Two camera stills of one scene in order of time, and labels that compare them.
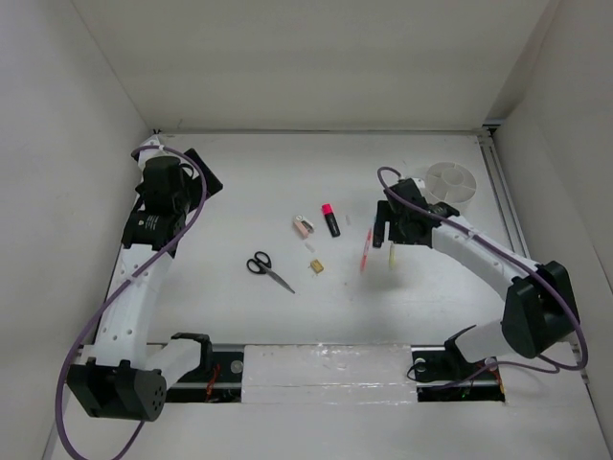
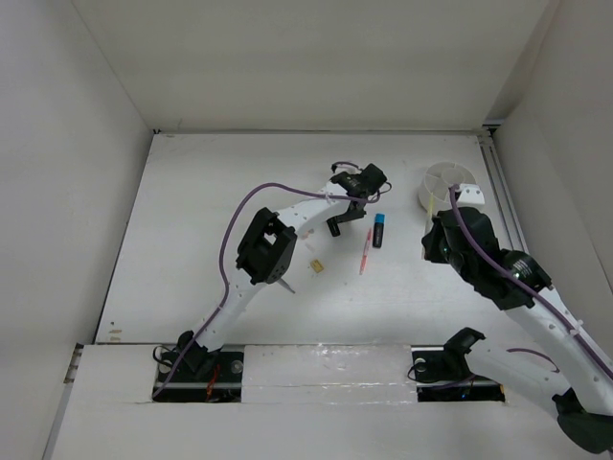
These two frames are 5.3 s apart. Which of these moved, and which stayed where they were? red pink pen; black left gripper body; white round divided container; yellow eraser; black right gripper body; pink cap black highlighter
Moved: black right gripper body; black left gripper body
Stayed: white round divided container; red pink pen; yellow eraser; pink cap black highlighter
